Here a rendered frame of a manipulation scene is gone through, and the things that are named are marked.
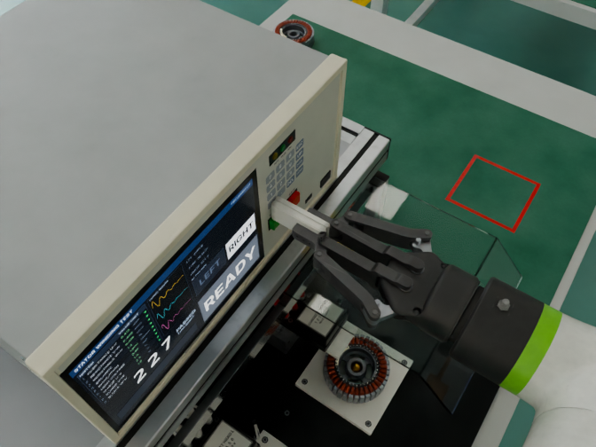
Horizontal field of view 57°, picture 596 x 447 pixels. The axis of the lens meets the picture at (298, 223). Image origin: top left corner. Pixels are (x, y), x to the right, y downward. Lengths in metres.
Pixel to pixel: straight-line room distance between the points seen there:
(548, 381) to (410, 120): 0.95
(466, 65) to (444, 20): 1.50
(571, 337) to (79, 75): 0.56
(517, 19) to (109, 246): 2.87
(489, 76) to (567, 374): 1.13
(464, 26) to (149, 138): 2.61
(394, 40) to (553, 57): 1.49
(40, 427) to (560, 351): 0.53
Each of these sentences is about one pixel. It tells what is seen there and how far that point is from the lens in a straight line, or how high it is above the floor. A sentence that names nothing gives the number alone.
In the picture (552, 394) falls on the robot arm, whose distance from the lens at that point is 0.55.
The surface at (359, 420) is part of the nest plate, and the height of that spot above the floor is 0.78.
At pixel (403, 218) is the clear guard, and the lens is 0.82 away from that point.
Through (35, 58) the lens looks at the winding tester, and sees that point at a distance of 0.71.
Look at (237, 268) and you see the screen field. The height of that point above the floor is 1.17.
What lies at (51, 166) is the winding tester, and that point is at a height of 1.32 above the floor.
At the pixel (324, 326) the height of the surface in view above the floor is 0.92.
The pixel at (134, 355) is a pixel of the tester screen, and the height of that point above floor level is 1.22.
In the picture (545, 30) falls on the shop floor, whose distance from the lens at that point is 3.18.
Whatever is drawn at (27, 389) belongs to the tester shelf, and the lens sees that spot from 0.70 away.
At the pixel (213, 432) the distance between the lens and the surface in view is 0.83.
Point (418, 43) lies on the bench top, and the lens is 1.65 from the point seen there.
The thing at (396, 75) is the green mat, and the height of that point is 0.75.
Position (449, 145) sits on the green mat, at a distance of 1.37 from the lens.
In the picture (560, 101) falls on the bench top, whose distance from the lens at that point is 1.58.
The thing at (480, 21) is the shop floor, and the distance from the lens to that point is 3.13.
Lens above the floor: 1.72
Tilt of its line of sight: 55 degrees down
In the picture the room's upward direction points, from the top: straight up
